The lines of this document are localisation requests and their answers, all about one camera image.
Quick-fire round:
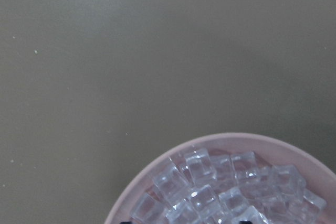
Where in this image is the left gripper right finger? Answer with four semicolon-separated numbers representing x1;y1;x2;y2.
239;221;253;224

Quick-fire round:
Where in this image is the pile of ice cubes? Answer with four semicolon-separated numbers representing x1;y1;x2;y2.
130;148;327;223

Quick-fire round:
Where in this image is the pink bowl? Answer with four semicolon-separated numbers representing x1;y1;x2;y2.
105;133;335;223

